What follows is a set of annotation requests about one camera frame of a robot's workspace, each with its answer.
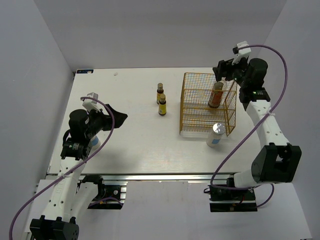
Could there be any small yellow-label bottle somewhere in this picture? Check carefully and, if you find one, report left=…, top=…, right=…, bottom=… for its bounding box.
left=158, top=93, right=167, bottom=116
left=156, top=82, right=164, bottom=104

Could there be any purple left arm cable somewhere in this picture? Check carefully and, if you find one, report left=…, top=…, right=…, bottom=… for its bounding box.
left=8, top=98, right=116, bottom=240

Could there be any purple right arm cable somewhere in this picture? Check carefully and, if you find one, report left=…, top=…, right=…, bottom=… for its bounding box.
left=210, top=44, right=288, bottom=209

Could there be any white granule jar silver lid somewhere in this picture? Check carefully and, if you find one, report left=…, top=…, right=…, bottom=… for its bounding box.
left=206, top=122, right=226, bottom=148

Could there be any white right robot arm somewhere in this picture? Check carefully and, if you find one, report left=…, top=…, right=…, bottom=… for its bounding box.
left=212, top=57, right=302, bottom=200

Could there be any blue left corner sticker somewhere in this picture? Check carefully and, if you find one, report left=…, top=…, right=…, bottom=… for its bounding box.
left=76, top=69, right=94, bottom=74

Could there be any rear small yellow-label bottle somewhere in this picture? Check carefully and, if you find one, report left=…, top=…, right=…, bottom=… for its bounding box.
left=156, top=82, right=164, bottom=104

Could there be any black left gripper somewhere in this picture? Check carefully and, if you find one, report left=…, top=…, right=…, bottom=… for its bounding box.
left=84, top=103, right=128, bottom=139

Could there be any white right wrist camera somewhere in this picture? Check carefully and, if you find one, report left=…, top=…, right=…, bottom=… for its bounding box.
left=232, top=41, right=251, bottom=65

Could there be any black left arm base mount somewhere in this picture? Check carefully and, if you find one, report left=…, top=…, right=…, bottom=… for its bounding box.
left=88, top=179, right=127, bottom=210

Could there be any front small yellow-label bottle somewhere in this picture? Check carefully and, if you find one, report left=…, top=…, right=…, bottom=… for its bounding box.
left=158, top=93, right=167, bottom=116

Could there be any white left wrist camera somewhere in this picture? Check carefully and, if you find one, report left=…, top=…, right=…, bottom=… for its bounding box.
left=80, top=92, right=102, bottom=114

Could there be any white jar blue label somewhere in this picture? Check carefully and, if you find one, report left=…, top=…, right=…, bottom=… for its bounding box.
left=90, top=135, right=101, bottom=150

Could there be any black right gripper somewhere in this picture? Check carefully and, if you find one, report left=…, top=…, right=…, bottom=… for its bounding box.
left=212, top=56, right=249, bottom=88

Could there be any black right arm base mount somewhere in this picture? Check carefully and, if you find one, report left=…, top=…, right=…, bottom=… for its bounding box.
left=203, top=185, right=258, bottom=213

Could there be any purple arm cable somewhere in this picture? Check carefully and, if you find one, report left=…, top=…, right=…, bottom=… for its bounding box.
left=210, top=44, right=288, bottom=209
left=8, top=98, right=116, bottom=240

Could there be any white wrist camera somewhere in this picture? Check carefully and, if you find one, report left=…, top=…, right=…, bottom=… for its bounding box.
left=80, top=92, right=102, bottom=114
left=232, top=41, right=251, bottom=65

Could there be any dark sauce bottle red label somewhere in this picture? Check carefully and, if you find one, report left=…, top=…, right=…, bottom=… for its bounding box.
left=208, top=79, right=228, bottom=109

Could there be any yellow wire rack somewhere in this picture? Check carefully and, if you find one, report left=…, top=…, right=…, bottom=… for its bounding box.
left=179, top=72, right=237, bottom=135

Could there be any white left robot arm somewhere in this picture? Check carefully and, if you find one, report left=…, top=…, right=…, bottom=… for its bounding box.
left=29, top=104, right=128, bottom=240

